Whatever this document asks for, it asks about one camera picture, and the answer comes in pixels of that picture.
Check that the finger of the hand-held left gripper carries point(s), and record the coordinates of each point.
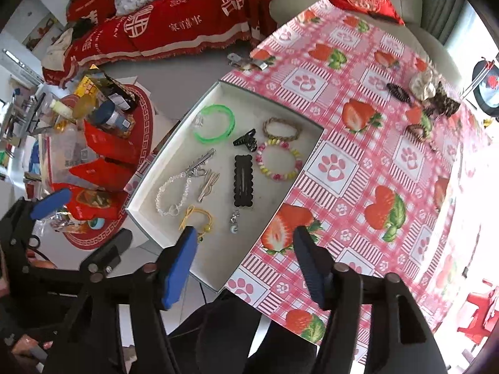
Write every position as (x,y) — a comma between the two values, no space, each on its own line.
(50,202)
(113,245)

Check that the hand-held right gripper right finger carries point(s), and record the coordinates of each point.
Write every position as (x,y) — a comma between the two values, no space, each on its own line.
(312,270)

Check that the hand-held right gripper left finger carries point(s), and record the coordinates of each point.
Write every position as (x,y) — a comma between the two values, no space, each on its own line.
(179,267)

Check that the small silver charm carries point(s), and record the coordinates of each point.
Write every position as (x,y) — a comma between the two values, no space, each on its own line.
(234,222)

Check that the white shallow box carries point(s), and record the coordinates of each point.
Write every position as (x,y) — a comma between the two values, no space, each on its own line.
(222,210)

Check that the small silver hair clip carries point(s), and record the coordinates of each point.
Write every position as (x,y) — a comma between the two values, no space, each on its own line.
(208,187)

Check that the black scalloped snap clip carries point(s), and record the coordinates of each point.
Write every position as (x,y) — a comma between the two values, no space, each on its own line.
(243,181)

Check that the long silver hair clip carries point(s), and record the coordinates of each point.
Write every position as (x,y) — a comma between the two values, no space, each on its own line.
(200,161)

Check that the black claw clip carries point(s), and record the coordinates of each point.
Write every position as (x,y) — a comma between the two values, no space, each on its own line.
(245,142)

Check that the person's left hand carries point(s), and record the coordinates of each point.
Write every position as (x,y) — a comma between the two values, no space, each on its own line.
(25,348)

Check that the red paper packet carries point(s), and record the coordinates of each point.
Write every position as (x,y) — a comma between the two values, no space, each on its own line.
(91,204)
(107,144)
(97,175)

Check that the person's dark pants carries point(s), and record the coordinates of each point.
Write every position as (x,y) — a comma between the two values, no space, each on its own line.
(234,339)

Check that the yellow liquid bottle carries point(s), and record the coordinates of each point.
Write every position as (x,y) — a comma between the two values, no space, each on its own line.
(78,111)

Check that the jar with blue lid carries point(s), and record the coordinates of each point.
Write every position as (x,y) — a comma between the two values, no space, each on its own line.
(111,119)

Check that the strawberry print pink tablecloth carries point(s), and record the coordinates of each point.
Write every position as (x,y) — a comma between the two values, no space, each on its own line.
(370,163)

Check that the yellow carton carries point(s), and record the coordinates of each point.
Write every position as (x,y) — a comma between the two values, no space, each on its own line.
(91,83)

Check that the red plastic stool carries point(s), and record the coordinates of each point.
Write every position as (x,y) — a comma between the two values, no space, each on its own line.
(475,311)

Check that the black patterned hair clip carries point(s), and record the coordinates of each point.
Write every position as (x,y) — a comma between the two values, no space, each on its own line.
(397,91)

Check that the leopard print scrunchie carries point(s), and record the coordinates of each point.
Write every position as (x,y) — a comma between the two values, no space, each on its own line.
(442,105)

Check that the silver metal clip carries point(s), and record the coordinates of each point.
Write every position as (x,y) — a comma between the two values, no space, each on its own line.
(263,65)

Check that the silver alligator clip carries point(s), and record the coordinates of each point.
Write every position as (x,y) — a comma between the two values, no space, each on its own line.
(236,59)

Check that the white polka-dot scrunchie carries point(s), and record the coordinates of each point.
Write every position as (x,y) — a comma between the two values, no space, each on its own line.
(423,83)

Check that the red printed blanket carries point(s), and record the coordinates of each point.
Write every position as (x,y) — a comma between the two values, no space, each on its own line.
(175,23)

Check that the beige sofa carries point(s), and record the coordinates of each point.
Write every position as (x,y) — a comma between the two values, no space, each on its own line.
(390,39)

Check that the black round tray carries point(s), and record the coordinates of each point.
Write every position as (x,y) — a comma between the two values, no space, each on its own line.
(487,85)

